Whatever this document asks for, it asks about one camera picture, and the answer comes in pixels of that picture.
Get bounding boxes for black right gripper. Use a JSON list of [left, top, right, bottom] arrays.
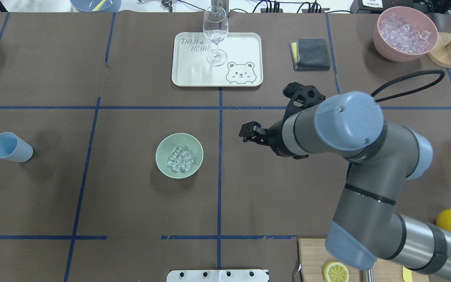
[[240, 120, 309, 159]]

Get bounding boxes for green bowl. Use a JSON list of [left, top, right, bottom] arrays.
[[155, 133, 204, 179]]

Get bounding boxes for light blue plastic cup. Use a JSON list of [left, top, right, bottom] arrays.
[[0, 132, 34, 163]]

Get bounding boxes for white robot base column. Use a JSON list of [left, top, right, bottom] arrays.
[[166, 269, 270, 282]]

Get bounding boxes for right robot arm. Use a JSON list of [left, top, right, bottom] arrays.
[[239, 91, 451, 281]]

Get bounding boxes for ice cubes in green bowl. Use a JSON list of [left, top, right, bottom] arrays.
[[167, 146, 195, 173]]

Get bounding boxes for pink bowl with ice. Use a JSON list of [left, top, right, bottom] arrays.
[[373, 6, 438, 62]]

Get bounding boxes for blue bowl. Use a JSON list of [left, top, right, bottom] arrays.
[[70, 0, 122, 13]]

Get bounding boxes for cream bear tray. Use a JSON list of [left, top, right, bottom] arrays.
[[171, 32, 263, 87]]

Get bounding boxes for grey folded cloth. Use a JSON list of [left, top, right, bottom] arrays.
[[289, 38, 330, 71]]

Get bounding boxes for clear wine glass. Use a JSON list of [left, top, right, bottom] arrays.
[[202, 5, 229, 67]]

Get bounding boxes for wooden cutting board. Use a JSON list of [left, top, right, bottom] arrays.
[[298, 238, 429, 282]]

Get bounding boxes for lemon half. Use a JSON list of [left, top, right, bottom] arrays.
[[322, 261, 350, 282]]

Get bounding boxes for yellow plastic knife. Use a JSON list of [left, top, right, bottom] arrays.
[[402, 266, 413, 282]]

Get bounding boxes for yellow plastic fork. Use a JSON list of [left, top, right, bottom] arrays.
[[92, 0, 107, 11]]

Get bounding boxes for wooden mug stand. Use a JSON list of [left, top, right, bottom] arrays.
[[426, 20, 451, 69]]

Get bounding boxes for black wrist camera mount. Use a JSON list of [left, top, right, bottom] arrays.
[[282, 82, 326, 122]]

